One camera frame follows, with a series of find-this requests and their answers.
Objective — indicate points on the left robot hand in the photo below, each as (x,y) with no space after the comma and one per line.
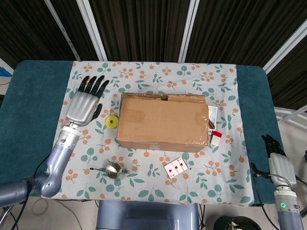
(81,107)

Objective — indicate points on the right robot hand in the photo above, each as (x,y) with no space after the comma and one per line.
(281,167)

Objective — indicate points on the brown cardboard box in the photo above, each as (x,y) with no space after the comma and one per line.
(163,122)

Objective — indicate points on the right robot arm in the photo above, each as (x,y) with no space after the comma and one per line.
(287,215)

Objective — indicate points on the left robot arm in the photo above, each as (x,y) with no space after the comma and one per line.
(57,158)

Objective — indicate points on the small red and white box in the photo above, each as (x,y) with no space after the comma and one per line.
(216,139)

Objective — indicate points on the teal table cover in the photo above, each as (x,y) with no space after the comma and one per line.
(36,95)

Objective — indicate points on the white metal rails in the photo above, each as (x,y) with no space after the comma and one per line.
(291,115)

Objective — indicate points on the stainless steel long-spout pitcher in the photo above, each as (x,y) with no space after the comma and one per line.
(114,170)

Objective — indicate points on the black round bin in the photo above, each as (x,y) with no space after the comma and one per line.
(237,224)

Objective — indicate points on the playing card deck with bands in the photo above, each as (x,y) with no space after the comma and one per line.
(175,166)

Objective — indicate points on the floral print tablecloth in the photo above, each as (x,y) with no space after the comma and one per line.
(153,187)

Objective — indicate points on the blue-grey robot torso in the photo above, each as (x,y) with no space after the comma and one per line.
(146,215)

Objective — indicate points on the thin white frame post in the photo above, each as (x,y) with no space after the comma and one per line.
(62,31)

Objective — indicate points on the wide white frame post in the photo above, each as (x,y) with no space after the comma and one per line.
(92,28)

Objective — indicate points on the slanted white frame beam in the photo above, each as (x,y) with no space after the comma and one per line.
(285,50)

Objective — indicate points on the white double frame post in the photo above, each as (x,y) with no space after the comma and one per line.
(189,28)

